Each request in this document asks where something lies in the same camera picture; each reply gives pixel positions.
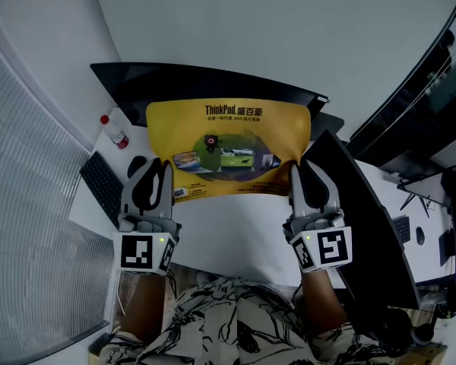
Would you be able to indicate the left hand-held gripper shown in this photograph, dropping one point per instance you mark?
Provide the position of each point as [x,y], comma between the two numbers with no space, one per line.
[137,249]

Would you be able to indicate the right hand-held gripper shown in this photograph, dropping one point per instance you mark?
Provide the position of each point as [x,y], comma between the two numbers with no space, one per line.
[334,245]

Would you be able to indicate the yellow printed mouse pad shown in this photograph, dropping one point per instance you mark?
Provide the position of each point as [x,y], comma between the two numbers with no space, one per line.
[228,127]

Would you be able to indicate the person's right forearm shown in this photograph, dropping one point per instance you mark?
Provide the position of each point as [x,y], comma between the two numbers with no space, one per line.
[323,302]

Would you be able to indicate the person's left forearm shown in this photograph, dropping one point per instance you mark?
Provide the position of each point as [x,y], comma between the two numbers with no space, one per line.
[142,306]

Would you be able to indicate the black computer mouse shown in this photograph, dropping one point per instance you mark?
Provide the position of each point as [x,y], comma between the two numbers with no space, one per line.
[420,235]
[135,164]

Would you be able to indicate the black keyboard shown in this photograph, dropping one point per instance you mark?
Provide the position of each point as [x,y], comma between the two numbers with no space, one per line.
[401,228]
[100,185]

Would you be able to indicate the clear bottle with red cap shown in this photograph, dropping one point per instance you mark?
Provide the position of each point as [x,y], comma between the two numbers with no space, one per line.
[116,133]

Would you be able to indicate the black monitor with thin-legged stand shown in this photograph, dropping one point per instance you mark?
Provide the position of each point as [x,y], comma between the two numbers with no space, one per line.
[422,188]
[197,82]

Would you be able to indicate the person's patterned shirt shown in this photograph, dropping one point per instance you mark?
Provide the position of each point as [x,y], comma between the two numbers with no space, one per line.
[243,329]

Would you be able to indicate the small cardboard box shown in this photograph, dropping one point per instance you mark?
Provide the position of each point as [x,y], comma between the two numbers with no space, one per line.
[427,356]

